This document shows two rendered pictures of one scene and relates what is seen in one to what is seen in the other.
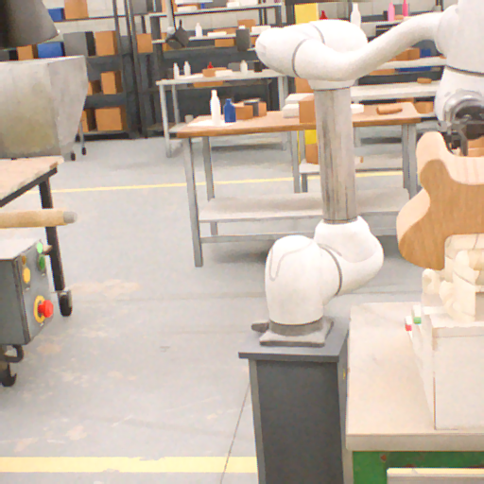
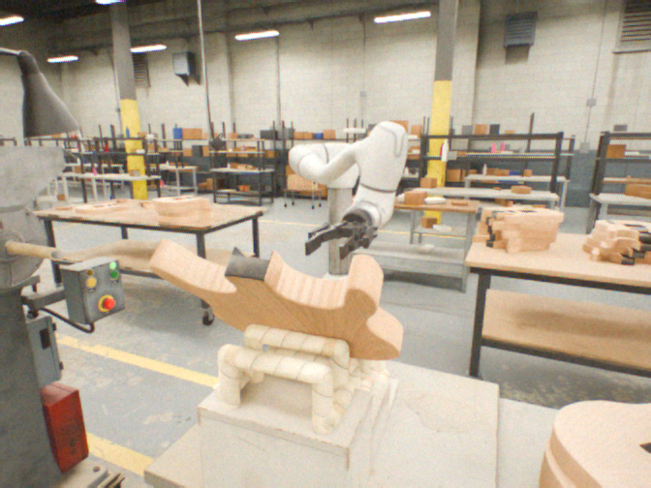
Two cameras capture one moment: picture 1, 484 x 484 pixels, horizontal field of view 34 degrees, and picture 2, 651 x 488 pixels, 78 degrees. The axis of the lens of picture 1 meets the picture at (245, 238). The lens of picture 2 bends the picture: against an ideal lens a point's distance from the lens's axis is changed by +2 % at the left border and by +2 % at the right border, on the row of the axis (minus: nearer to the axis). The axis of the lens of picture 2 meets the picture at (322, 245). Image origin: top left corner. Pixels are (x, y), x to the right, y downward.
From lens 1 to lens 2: 0.86 m
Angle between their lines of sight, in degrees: 14
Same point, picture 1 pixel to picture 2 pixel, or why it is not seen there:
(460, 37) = (365, 160)
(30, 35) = (43, 130)
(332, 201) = (331, 260)
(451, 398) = (213, 469)
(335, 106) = (336, 199)
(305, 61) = (303, 168)
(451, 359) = (211, 437)
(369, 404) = (194, 441)
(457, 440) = not seen: outside the picture
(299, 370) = not seen: hidden behind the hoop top
